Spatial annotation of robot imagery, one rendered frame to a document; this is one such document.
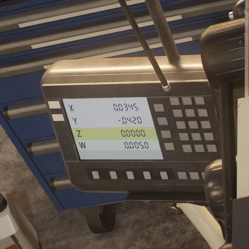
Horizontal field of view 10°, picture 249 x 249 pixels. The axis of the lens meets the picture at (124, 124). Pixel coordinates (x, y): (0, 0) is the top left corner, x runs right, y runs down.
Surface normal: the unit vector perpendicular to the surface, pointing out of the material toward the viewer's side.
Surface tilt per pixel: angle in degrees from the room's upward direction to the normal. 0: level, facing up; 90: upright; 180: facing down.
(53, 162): 90
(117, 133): 71
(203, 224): 52
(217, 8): 90
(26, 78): 90
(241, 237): 0
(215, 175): 12
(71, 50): 0
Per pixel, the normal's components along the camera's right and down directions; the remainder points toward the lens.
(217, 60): -0.29, 0.12
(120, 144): -0.40, 0.50
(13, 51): -0.11, 0.75
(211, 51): -0.34, -0.13
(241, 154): -0.36, -0.65
